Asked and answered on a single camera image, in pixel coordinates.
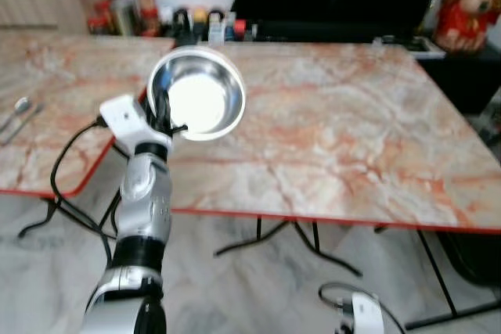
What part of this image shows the stainless steel bowl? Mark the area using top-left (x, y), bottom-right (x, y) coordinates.
top-left (146, 46), bottom-right (247, 142)

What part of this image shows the black sauce bottle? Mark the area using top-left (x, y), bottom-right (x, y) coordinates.
top-left (171, 7), bottom-right (193, 44)

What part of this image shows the yellow capped bottle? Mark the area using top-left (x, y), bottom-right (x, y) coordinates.
top-left (192, 7), bottom-right (209, 41)

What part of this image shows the small clear bottle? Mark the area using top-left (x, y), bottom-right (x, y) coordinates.
top-left (207, 10), bottom-right (228, 44)

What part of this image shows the squat red jar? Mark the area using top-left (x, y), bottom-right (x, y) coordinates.
top-left (86, 9), bottom-right (112, 35)

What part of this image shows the grey red capped bottle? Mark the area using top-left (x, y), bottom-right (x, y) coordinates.
top-left (108, 0), bottom-right (138, 36)

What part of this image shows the tall red capped bottle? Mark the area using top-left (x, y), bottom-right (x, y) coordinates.
top-left (133, 0), bottom-right (160, 38)

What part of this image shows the small red capped bottle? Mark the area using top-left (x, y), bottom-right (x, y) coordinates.
top-left (232, 19), bottom-right (248, 41)

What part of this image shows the metal spoon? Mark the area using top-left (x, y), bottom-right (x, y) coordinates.
top-left (0, 97), bottom-right (33, 133)

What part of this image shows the light wooden box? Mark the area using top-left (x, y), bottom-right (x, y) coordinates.
top-left (0, 0), bottom-right (110, 34)

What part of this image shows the black television cabinet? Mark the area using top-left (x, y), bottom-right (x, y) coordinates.
top-left (419, 41), bottom-right (501, 116)

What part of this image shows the red and gold figurine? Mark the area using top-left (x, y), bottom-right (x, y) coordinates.
top-left (433, 0), bottom-right (501, 55)

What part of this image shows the white shallow tray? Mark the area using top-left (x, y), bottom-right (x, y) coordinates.
top-left (374, 34), bottom-right (447, 59)

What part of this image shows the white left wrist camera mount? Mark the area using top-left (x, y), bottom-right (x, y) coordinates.
top-left (99, 95), bottom-right (175, 156)

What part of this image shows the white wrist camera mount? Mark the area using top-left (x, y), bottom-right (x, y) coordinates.
top-left (99, 95), bottom-right (175, 156)
top-left (348, 293), bottom-right (386, 334)

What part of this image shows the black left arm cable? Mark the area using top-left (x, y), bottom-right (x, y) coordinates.
top-left (17, 119), bottom-right (118, 264)

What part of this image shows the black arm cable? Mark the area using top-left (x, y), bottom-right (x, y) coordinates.
top-left (319, 282), bottom-right (408, 334)
top-left (17, 119), bottom-right (118, 264)

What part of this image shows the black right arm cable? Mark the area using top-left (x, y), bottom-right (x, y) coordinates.
top-left (319, 282), bottom-right (408, 334)

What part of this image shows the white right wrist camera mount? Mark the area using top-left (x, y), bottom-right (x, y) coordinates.
top-left (348, 293), bottom-right (386, 334)

